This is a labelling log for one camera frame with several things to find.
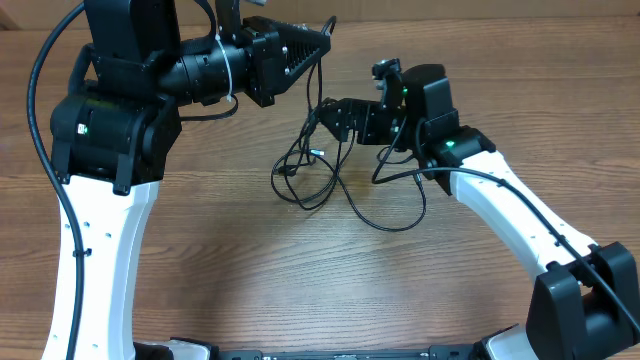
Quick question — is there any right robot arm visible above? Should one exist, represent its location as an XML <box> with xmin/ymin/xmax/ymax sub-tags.
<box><xmin>312</xmin><ymin>61</ymin><xmax>639</xmax><ymax>359</ymax></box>

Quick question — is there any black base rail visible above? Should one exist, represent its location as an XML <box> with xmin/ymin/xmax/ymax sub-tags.
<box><xmin>134</xmin><ymin>342</ymin><xmax>481</xmax><ymax>360</ymax></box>

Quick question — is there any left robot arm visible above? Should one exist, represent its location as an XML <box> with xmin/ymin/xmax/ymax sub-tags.
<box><xmin>37</xmin><ymin>0</ymin><xmax>331</xmax><ymax>359</ymax></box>

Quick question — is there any black micro USB cable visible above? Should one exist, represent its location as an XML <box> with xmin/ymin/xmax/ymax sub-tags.
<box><xmin>279</xmin><ymin>144</ymin><xmax>428</xmax><ymax>233</ymax></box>

